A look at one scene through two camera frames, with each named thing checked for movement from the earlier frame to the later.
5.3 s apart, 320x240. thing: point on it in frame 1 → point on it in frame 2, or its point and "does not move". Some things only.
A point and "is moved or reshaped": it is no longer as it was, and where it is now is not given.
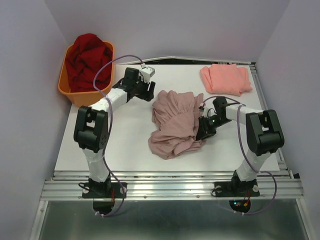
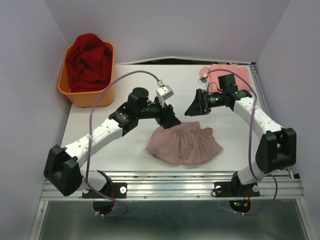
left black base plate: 105,190 does not move
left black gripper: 151,92 → 170,120
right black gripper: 204,130 → 200,105
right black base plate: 236,189 does not move
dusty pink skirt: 176,114 is moved or reshaped
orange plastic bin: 81,98 does not move
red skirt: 84,58 does not move
